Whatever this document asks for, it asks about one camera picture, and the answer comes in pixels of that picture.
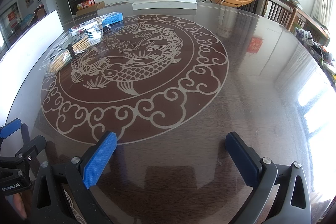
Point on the cotton swab bundle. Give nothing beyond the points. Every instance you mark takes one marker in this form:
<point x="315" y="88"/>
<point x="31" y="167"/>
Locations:
<point x="59" y="62"/>

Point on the red paper window decoration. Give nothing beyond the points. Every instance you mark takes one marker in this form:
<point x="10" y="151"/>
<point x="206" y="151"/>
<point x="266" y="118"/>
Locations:
<point x="12" y="16"/>

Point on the yellow green snack box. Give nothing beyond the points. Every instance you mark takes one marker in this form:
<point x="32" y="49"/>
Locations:
<point x="80" y="6"/>

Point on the long brown cardboard box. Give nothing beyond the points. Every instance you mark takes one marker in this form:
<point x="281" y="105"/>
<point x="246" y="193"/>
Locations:
<point x="97" y="6"/>

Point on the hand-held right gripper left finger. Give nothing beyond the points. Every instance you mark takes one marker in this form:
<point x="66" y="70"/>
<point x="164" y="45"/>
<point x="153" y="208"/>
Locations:
<point x="99" y="161"/>

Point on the dining table with blue cloth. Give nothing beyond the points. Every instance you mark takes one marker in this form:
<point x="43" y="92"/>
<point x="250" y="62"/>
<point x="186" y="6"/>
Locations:
<point x="27" y="21"/>

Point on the wooden slat back chair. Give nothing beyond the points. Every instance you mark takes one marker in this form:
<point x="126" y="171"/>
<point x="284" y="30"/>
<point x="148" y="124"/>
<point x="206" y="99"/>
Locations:
<point x="279" y="10"/>

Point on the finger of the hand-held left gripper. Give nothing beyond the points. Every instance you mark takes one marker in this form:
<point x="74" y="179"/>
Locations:
<point x="34" y="146"/>
<point x="10" y="128"/>

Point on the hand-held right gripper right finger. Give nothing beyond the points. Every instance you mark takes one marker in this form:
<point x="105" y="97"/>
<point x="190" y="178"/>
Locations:
<point x="241" y="159"/>

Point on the red orange snack box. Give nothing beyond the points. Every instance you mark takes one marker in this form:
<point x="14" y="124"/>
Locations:
<point x="89" y="3"/>

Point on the pile of small household items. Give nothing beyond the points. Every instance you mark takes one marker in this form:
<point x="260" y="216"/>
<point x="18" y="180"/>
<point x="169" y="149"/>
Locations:
<point x="320" y="50"/>

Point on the blue white long medicine box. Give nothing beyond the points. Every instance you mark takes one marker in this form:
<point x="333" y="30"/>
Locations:
<point x="113" y="18"/>

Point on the large white cardboard box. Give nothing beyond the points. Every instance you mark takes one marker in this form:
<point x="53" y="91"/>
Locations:
<point x="26" y="56"/>

